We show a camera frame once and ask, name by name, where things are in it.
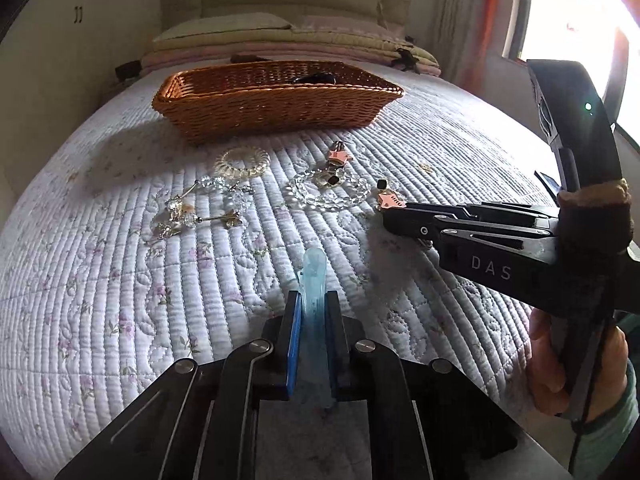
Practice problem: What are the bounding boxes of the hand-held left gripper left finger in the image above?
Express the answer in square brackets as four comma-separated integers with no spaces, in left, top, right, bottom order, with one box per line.
[55,290,303,480]

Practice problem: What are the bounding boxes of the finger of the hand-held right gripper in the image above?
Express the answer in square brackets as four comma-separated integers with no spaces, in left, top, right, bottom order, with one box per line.
[434,224,557,253]
[382,203,555,235]

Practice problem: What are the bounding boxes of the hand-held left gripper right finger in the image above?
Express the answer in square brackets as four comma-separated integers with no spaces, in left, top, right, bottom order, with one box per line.
[324,292,518,480]

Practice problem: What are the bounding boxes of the pink rectangular hair clip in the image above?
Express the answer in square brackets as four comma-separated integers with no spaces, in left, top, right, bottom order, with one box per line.
[375,190,407,211]

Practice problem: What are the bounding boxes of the light blue hair clip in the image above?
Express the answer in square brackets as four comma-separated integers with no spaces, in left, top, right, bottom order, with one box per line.
[296,248,330,411]

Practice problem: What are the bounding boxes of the brown wicker basket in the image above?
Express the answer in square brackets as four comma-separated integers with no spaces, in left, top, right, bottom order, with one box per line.
[152,60,405,147]

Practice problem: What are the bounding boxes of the person's right hand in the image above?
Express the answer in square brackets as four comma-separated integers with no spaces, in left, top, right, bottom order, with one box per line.
[529,305,631,422]

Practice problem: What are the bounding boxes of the pink star hair clip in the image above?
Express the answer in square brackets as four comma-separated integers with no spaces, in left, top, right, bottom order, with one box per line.
[327,141,355,166]

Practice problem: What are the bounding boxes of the white quilted floral bedspread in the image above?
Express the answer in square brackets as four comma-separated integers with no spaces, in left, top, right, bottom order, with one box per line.
[0,67,566,461]

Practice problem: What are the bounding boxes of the gold hairpin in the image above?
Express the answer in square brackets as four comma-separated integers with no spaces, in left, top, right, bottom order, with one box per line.
[187,213,244,229]

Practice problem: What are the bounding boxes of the black bow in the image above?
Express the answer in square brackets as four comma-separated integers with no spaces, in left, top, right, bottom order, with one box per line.
[389,46,419,72]

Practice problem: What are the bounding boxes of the crystal flower hairpin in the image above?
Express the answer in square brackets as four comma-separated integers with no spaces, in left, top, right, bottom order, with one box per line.
[145,182,201,247]

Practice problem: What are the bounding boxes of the orange and grey curtain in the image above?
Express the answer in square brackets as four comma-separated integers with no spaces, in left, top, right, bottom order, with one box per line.
[431,0,532,92]

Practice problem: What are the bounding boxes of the folded pink and green blankets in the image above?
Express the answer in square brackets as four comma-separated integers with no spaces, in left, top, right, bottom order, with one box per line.
[139,29,442,79]

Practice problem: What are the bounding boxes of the pink pillow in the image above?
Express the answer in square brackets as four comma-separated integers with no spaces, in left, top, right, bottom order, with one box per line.
[292,14,387,32]

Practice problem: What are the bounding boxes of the window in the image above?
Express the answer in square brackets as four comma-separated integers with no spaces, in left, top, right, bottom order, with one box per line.
[502,0,640,128]

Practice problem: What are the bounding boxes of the green pillow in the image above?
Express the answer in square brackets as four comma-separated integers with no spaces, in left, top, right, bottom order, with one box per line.
[152,12,294,44]

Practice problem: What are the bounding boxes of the black cable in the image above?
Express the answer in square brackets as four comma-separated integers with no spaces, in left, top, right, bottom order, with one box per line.
[570,305,617,480]

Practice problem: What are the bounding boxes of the clear crystal bead bracelet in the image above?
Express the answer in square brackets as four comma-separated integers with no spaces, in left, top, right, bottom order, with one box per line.
[285,167,372,211]

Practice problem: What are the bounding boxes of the crystal bead chain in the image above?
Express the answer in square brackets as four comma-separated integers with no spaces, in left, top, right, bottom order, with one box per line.
[197,175,257,222]

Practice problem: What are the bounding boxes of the clear coil hair tie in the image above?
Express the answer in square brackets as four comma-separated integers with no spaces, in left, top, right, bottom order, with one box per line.
[215,146,269,180]

